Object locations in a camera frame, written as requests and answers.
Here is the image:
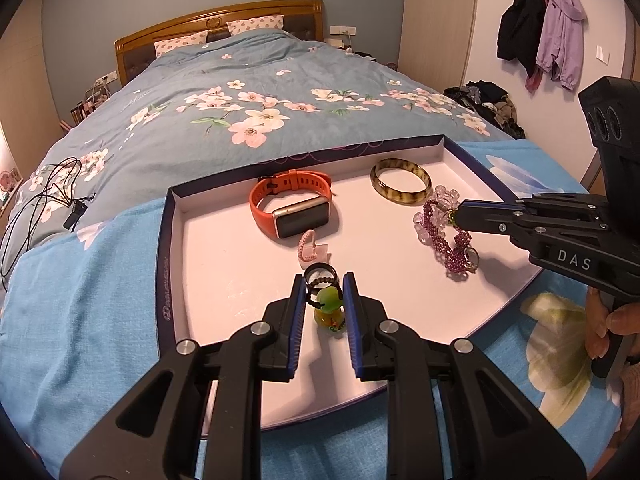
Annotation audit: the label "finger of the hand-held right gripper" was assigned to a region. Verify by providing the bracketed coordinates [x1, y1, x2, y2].
[450, 200, 613, 256]
[522, 194, 608, 218]

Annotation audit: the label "white patterned pillow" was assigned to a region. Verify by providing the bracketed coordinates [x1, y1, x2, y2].
[154, 31, 208, 58]
[227, 14, 286, 37]

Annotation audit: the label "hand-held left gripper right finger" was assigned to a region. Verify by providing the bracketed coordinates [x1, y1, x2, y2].
[342, 271, 587, 480]

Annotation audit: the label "white shallow tray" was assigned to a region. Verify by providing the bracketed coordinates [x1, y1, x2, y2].
[159, 134, 558, 433]

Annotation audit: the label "wooden headboard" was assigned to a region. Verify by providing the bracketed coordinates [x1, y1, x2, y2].
[114, 0, 326, 86]

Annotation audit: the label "purple jacket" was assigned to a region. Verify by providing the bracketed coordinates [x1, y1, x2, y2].
[525, 0, 586, 92]

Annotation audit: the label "light blue flower blanket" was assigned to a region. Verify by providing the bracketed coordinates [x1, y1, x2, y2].
[0, 140, 640, 480]

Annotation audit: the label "yellow amber pendant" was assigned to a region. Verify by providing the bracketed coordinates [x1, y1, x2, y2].
[313, 307, 349, 335]

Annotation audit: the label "pile of dark clothes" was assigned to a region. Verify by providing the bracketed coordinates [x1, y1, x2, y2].
[442, 80, 526, 141]

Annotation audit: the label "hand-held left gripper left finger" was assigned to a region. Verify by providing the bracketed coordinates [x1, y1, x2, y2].
[60, 274, 307, 480]

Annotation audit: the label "small black cable plug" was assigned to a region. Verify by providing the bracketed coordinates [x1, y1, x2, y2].
[64, 200, 88, 231]

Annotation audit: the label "person's right hand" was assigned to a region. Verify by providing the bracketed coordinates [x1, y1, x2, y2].
[585, 290, 640, 359]

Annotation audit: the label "clear crystal bead bracelet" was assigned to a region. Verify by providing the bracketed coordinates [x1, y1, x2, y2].
[413, 185, 461, 246]

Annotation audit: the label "purple bead bracelet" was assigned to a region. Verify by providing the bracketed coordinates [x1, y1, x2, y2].
[422, 199, 481, 281]

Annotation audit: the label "blue floral duvet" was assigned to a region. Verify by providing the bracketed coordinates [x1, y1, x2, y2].
[0, 29, 526, 281]

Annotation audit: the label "orange smartwatch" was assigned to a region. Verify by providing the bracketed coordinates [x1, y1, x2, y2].
[249, 170, 335, 239]

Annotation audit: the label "cosmetics on nightstand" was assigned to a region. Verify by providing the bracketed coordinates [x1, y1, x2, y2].
[60, 85, 118, 133]

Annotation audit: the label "black jacket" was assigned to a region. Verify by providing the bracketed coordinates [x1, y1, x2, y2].
[497, 0, 548, 78]

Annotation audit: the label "black cable tangle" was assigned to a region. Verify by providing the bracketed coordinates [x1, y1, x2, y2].
[0, 156, 96, 281]

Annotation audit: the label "black braided cord bracelet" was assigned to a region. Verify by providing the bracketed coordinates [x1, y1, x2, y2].
[303, 263, 337, 288]

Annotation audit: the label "amber bangle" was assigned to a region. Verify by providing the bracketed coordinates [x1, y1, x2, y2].
[370, 158, 432, 206]

